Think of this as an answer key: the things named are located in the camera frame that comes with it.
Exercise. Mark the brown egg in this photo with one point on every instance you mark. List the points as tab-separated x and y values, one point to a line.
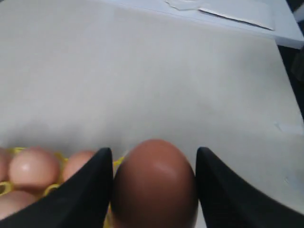
154	187
34	169
15	201
75	163
5	158

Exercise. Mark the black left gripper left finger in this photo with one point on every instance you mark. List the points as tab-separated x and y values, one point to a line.
78	197

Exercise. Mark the white paper sheet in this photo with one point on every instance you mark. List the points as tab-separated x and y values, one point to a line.
252	12

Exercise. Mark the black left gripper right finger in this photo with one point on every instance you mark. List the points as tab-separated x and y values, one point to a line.
228	201

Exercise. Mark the yellow plastic egg tray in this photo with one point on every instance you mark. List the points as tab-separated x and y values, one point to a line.
50	187

